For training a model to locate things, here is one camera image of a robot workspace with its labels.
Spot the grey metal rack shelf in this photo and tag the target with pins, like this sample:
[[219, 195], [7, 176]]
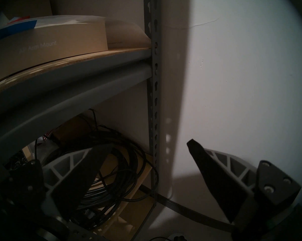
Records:
[[154, 67]]

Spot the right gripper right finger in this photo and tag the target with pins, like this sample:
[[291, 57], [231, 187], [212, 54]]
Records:
[[216, 180]]

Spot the flat brown AP mount box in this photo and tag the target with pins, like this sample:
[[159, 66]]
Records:
[[53, 46]]

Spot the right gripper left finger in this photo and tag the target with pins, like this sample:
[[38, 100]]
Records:
[[73, 177]]

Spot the black knob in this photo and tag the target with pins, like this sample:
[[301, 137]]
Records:
[[176, 237]]

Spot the brown cardboard back sheet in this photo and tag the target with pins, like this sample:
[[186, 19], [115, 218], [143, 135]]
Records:
[[95, 3]]

